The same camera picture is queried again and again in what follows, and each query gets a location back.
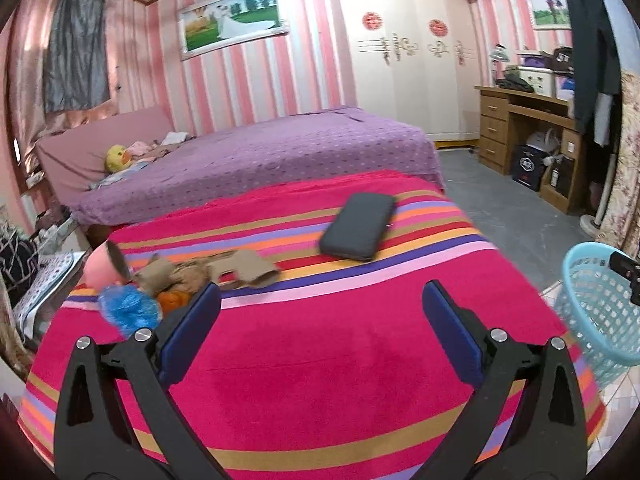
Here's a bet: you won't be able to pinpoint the small framed photo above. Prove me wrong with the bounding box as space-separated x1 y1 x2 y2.
530 0 572 30

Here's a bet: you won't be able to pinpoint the wooden desk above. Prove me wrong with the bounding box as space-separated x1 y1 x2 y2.
475 85 588 215

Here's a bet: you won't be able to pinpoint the black wallet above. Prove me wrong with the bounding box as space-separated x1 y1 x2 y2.
319 192 397 262

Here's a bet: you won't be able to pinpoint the pink covered headboard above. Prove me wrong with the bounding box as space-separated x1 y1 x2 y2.
36 106 176 203

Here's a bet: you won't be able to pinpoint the khaki paper wad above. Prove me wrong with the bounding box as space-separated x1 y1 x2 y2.
134 255 176 293

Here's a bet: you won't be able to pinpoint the black and white patterned bag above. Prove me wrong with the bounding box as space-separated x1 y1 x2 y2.
0 235 38 306

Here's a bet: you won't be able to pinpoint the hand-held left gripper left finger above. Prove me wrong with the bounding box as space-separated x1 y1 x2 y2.
54 281 232 480

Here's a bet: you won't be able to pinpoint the dark blue box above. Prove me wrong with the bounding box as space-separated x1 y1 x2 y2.
511 145 546 192

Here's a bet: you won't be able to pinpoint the blue plastic bag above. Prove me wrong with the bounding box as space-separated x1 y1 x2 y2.
98 284 162 333

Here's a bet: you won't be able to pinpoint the white fan stand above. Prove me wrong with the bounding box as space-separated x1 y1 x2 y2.
580 155 616 238

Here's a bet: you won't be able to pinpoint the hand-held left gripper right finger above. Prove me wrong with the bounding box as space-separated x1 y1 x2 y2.
415 280 588 480

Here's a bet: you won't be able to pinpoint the grey curtain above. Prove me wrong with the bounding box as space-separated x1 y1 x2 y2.
42 0 111 113

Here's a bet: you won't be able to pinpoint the yellow duck plush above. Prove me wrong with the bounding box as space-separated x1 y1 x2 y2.
104 144 133 173

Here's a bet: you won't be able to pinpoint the beige floral curtain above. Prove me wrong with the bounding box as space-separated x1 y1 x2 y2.
595 72 640 261

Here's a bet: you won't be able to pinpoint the white storage box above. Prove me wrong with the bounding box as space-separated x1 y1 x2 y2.
517 66 556 97

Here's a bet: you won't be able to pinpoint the framed wedding photo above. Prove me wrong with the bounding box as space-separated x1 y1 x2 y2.
177 0 291 61

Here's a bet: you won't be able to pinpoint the purple bedspread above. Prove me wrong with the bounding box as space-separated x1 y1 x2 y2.
67 106 446 226

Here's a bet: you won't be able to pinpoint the blue plastic basket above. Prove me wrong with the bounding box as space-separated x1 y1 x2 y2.
554 241 640 391

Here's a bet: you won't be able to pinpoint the striped blanket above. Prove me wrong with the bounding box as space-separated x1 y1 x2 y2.
17 170 606 480

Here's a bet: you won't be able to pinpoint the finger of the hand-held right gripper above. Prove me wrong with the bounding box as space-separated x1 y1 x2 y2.
609 252 640 306

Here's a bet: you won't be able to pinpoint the black cloth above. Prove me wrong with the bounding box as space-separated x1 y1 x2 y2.
495 76 536 93

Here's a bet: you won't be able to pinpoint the dark hanging clothes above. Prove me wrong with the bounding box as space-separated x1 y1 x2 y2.
565 0 623 133

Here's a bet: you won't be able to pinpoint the polka dot cushion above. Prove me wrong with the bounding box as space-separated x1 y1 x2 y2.
12 252 86 321

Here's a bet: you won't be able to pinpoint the desk lamp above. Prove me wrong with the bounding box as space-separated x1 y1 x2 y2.
490 45 508 86

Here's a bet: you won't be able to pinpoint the white wardrobe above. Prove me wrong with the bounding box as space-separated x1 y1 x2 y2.
332 0 481 142

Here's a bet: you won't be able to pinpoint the shiny pink curtain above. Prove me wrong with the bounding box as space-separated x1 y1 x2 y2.
5 0 146 161

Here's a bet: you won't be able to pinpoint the tan phone case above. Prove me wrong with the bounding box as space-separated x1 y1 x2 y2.
200 250 278 289

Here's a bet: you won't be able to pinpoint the pink mug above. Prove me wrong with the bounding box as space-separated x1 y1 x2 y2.
82 241 133 288

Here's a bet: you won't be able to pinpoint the tangerine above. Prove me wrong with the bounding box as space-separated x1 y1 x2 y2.
157 287 193 313

